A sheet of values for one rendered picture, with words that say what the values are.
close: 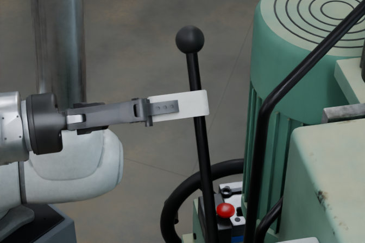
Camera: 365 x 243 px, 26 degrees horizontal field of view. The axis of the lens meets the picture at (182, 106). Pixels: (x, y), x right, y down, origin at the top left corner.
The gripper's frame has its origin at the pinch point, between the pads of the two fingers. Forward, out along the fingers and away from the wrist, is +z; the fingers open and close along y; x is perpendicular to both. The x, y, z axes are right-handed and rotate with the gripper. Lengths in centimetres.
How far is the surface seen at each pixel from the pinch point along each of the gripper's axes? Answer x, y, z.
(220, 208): -16.8, -25.7, 6.5
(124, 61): 24, -226, 8
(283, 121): -3.2, 16.0, 7.7
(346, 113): -2.8, 33.2, 8.7
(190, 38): 7.7, 8.0, -0.1
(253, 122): -3.1, 9.6, 5.7
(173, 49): 26, -229, 29
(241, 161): -11.0, -42.9, 14.3
